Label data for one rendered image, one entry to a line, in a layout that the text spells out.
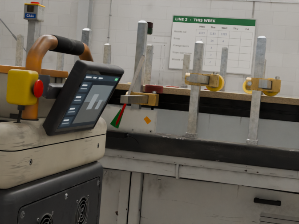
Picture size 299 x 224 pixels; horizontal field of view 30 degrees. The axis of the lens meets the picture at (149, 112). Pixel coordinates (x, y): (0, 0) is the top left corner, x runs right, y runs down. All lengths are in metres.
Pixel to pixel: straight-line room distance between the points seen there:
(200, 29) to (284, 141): 7.23
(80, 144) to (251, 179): 1.09
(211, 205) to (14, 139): 1.62
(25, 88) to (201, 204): 1.61
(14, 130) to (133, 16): 8.91
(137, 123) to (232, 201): 0.58
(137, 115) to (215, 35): 7.27
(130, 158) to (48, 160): 1.22
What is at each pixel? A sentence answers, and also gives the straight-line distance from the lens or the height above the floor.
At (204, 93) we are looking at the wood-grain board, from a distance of 2.50.
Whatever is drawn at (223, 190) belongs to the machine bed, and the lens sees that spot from 2.57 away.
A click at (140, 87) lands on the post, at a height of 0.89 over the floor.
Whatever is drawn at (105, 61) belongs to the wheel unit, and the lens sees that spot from 3.57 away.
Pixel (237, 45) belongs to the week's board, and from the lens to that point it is 9.50.
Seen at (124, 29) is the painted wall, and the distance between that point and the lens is 9.98.
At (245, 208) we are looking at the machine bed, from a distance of 2.57.
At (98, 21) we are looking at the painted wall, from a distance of 10.16.
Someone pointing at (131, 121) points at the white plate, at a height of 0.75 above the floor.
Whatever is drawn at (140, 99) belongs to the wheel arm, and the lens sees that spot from 2.24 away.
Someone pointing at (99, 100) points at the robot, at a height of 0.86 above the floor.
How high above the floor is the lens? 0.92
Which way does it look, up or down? 3 degrees down
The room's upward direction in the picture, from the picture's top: 5 degrees clockwise
